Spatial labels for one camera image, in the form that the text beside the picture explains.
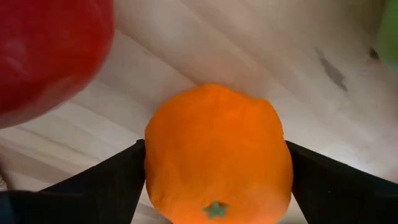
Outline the small bright green fruit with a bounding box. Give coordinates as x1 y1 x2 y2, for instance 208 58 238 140
374 0 398 74

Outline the bright red apple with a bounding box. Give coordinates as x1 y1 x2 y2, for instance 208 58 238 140
0 0 115 130

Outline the orange toy fruit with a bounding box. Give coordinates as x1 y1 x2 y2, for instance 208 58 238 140
144 83 294 224

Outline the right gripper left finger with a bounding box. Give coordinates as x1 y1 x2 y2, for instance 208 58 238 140
0 139 146 224

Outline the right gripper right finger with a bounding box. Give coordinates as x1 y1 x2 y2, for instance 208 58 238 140
285 140 398 224

